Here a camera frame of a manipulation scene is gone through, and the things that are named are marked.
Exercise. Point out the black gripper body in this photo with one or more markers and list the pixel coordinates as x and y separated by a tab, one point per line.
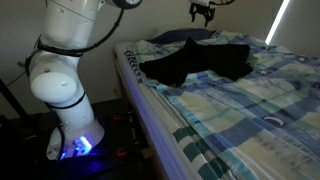
201	8

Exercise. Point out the black trousers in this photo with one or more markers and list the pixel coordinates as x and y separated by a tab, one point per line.
200	61

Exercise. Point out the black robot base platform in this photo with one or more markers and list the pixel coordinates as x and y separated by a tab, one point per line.
110	146

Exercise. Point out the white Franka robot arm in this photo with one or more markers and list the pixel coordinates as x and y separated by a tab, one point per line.
63	80

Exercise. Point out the dark blue pillow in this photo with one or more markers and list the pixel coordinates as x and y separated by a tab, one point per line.
181	35

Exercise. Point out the green crumpled garment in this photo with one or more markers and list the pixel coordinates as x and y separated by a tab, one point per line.
252	59

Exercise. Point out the blue plaid bed cover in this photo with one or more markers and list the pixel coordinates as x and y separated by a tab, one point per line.
253	116

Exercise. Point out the white mattress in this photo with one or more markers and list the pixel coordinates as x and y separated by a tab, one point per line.
146	116

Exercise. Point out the red clamp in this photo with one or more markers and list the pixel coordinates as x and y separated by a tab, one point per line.
121	153
119	117

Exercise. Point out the black tripod pole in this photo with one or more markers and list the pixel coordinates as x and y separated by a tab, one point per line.
13	100

